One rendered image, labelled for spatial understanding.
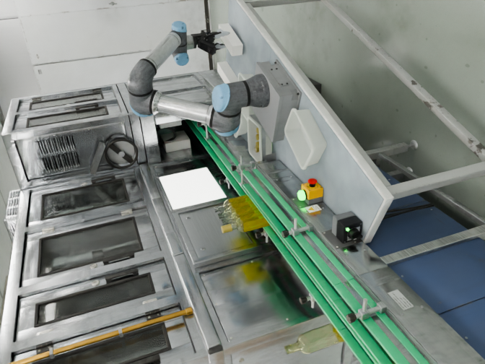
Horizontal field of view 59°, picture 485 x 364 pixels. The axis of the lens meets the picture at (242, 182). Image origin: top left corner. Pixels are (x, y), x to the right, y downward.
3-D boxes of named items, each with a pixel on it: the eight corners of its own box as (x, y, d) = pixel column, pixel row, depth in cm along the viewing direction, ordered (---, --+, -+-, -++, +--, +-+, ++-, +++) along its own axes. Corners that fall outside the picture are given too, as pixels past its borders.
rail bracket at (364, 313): (380, 305, 136) (343, 317, 132) (383, 287, 132) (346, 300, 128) (388, 313, 133) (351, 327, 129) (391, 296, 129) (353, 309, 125)
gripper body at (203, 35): (211, 28, 240) (190, 30, 237) (215, 36, 235) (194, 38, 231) (210, 40, 246) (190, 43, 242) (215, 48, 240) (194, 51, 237)
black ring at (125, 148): (139, 162, 288) (107, 169, 282) (134, 133, 278) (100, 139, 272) (141, 165, 284) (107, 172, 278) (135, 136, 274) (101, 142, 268)
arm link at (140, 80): (118, 69, 188) (172, 16, 217) (122, 89, 196) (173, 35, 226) (142, 78, 186) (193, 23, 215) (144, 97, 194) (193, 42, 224)
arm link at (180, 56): (175, 50, 218) (169, 37, 224) (175, 68, 227) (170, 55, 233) (190, 48, 220) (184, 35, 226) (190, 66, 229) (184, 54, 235)
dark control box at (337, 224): (350, 227, 169) (331, 232, 166) (351, 210, 165) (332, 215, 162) (362, 238, 162) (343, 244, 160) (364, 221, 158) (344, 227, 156)
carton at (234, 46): (228, 23, 247) (218, 24, 245) (242, 45, 232) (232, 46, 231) (227, 32, 252) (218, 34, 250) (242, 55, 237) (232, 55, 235)
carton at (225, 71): (226, 61, 271) (217, 62, 269) (239, 81, 255) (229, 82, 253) (226, 69, 275) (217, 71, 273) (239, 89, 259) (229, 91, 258)
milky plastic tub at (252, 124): (262, 149, 242) (247, 152, 240) (261, 112, 231) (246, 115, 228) (275, 162, 228) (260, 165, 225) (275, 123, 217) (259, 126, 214)
